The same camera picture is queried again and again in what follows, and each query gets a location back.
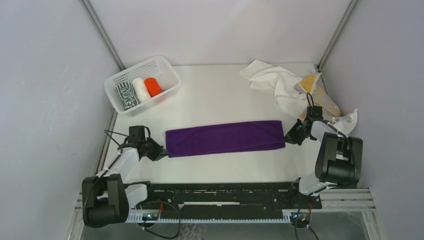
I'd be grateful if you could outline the purple towel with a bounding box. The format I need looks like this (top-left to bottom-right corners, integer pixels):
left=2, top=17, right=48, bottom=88
left=165, top=120, right=286, bottom=158

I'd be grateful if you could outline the orange towel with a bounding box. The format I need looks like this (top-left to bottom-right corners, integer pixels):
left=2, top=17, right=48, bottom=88
left=144, top=77, right=163, bottom=97

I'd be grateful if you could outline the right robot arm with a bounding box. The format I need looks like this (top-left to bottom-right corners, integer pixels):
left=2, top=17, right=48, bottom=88
left=284, top=105, right=363, bottom=208

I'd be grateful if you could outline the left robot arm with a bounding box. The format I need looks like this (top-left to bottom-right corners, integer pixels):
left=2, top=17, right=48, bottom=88
left=81, top=125, right=168, bottom=228

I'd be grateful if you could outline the large white towel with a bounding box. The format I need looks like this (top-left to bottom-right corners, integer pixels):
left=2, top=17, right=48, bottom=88
left=274, top=67, right=358, bottom=135

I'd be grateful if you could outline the rolled white towel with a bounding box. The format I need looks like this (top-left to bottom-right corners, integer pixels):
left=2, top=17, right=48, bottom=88
left=132, top=78, right=151, bottom=103

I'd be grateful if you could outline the white plastic basket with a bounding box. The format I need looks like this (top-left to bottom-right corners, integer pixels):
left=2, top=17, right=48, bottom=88
left=103, top=55, right=181, bottom=116

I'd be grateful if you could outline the grey yellow patterned towel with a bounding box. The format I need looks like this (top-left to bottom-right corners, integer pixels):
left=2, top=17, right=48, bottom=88
left=293, top=73, right=341, bottom=121

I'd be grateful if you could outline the small white towel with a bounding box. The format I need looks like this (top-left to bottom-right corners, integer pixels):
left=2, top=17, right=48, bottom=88
left=239, top=59, right=280, bottom=91

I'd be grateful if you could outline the aluminium corner post right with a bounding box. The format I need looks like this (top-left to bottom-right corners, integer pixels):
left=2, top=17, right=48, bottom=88
left=316, top=0, right=360, bottom=72

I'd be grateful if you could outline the aluminium corner post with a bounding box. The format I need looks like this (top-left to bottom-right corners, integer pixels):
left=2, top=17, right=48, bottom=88
left=316, top=0, right=360, bottom=72
left=79, top=0, right=126, bottom=71

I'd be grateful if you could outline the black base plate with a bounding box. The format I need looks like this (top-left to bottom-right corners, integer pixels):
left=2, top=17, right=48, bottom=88
left=135, top=182, right=322, bottom=217

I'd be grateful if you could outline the white slotted cable duct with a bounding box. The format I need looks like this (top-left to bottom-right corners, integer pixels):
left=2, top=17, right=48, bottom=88
left=124, top=211, right=312, bottom=224

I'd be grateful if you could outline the aluminium corner post left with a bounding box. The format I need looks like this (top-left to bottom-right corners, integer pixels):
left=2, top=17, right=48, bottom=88
left=79, top=0, right=126, bottom=71

